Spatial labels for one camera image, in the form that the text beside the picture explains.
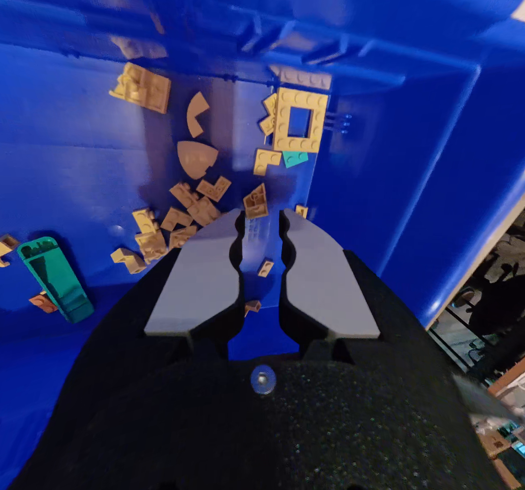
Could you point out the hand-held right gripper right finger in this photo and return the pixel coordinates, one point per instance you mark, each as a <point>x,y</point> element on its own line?
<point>328,289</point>

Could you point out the teal brick separator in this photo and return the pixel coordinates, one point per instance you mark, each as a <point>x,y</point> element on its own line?
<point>53,277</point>

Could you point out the black office chair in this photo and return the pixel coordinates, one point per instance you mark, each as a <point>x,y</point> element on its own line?
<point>504,305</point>

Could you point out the small teal plate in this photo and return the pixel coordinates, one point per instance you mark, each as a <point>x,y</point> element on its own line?
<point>293,158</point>

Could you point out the pile of tan bricks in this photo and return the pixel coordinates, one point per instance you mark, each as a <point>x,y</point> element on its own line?
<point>301,100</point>

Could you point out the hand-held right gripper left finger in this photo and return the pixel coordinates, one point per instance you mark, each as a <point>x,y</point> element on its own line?
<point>197,285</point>

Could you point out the small orange brick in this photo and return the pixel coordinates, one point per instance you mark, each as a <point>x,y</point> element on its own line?
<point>41,303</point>

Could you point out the blue storage bin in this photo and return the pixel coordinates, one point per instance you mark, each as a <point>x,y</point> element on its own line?
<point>410,170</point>

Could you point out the small tan brick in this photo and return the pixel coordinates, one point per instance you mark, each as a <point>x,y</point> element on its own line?
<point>265,268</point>

